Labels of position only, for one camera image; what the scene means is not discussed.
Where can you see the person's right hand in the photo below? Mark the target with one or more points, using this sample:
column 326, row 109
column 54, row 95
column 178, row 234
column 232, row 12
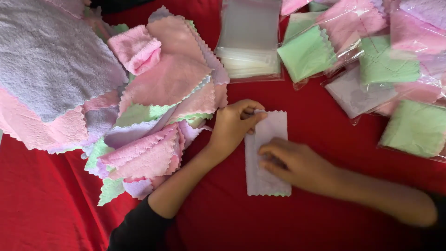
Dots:
column 306, row 167

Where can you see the person's left hand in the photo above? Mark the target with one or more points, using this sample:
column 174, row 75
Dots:
column 228, row 127

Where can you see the red tablecloth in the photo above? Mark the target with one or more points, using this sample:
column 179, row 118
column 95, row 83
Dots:
column 226, row 219

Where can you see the crumpled pink microfibre cloth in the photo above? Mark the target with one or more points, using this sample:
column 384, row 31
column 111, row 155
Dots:
column 134, row 48

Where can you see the person's right fingers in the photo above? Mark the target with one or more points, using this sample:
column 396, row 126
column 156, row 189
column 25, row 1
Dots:
column 273, row 157

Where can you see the heap of pastel microfibre cloths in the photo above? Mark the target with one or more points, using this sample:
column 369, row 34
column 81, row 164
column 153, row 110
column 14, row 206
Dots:
column 52, row 76

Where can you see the stack of clear plastic bags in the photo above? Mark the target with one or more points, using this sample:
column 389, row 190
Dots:
column 249, row 38

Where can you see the lilac microfibre cloth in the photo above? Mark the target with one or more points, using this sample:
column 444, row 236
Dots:
column 270, row 127

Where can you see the heap of bagged pastel cloths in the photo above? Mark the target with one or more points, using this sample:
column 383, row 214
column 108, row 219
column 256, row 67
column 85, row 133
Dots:
column 379, row 62

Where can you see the black object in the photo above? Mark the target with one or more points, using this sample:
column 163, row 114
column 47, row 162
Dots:
column 115, row 4

